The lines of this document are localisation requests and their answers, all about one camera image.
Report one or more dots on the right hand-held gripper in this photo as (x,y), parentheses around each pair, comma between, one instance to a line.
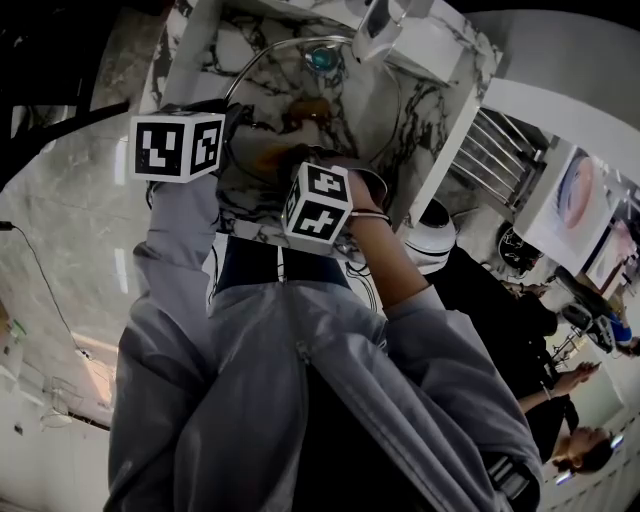
(315,220)

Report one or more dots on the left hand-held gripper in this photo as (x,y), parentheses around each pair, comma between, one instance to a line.
(157,147)

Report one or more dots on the yellow sponge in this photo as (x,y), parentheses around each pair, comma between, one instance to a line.
(275,157)

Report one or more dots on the person's right forearm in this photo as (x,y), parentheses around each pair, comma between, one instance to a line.
(385,260)

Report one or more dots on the person's left forearm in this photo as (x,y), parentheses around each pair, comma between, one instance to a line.
(175,225)

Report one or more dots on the person's right hand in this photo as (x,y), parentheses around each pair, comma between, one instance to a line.
(367,195)

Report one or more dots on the person's dark trousers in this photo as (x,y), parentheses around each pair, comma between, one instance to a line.
(245,265)

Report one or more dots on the white round appliance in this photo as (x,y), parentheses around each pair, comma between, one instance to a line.
(430,245)

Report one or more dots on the black table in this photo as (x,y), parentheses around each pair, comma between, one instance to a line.
(30,60)

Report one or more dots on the teal sink drain plug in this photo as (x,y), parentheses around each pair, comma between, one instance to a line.
(322,58)

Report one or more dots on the person's grey zip hoodie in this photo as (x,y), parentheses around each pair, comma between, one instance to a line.
(260,375)

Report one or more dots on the metal rack shelf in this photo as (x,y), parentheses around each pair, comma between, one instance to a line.
(495,155)

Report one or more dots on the chrome sink faucet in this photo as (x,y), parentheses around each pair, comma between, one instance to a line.
(380,30)

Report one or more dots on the black printed bag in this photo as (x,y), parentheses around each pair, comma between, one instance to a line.
(517,250)

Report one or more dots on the white marble sink cabinet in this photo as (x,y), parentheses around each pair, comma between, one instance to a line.
(440,55)

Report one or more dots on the white sink table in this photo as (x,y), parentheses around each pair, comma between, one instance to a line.
(545,215)

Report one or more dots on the person's black undershirt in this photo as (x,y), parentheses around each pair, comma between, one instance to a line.
(345,450)

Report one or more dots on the pink round basin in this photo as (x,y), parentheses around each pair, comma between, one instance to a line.
(579,190)

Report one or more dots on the white perforated panel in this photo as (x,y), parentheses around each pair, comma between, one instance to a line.
(30,475)

